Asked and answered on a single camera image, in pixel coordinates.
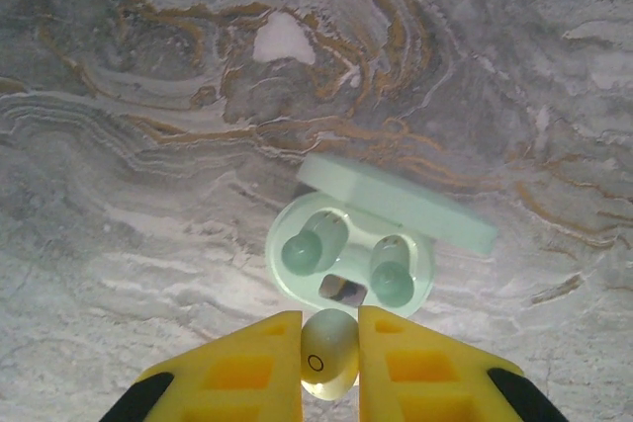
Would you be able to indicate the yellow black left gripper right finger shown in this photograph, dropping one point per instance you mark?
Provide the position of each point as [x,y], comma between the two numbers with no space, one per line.
[420,377]

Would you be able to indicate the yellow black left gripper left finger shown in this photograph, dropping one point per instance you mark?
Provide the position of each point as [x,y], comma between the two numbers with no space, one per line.
[237,377]

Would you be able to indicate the white earbud charging case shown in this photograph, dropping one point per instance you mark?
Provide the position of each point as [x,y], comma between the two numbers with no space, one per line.
[395,199]

